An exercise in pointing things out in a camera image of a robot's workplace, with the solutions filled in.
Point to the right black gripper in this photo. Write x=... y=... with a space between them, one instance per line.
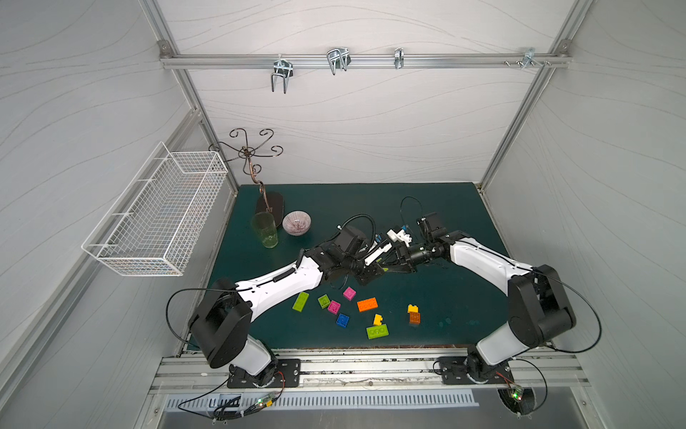
x=404 y=257

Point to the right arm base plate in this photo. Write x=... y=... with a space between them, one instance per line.
x=455 y=370

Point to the striped ceramic bowl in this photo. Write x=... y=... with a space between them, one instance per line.
x=297 y=223

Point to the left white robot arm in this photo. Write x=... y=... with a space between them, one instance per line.
x=220 y=323

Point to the metal hook stand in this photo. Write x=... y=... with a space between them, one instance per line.
x=269 y=202

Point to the long lime green brick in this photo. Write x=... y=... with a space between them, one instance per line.
x=300 y=302

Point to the blue brick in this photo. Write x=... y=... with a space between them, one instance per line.
x=342 y=321

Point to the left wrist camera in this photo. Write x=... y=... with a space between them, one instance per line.
x=378 y=252

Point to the white wire basket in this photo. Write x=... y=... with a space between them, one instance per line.
x=154 y=225

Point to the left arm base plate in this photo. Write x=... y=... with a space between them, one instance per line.
x=285 y=373

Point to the metal hook three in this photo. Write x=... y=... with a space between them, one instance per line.
x=399 y=58

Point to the dark orange brick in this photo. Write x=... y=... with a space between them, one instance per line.
x=414 y=318

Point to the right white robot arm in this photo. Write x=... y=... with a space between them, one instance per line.
x=538 y=308

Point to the metal hook one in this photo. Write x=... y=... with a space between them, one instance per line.
x=283 y=70

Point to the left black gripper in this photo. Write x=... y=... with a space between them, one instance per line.
x=367 y=266

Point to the green plastic cup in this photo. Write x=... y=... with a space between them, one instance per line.
x=264 y=226

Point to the magenta brick upper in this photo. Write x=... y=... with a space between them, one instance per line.
x=349 y=294

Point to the magenta brick lower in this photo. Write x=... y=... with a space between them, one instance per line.
x=334 y=307

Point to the metal hook two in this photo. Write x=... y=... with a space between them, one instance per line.
x=338 y=59

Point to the metal hook four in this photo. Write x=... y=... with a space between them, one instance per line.
x=529 y=60

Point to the wide lime green brick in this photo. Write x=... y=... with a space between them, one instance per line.
x=377 y=332

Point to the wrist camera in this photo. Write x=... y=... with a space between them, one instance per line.
x=378 y=252
x=401 y=236

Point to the small green brick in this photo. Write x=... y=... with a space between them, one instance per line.
x=324 y=301

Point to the aluminium cross bar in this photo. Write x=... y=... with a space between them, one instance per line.
x=358 y=61

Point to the magenta brick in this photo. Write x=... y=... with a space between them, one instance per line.
x=334 y=307
x=349 y=294

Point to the orange 2x3 brick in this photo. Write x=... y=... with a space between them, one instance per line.
x=367 y=305

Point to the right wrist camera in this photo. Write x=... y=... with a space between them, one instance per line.
x=401 y=236

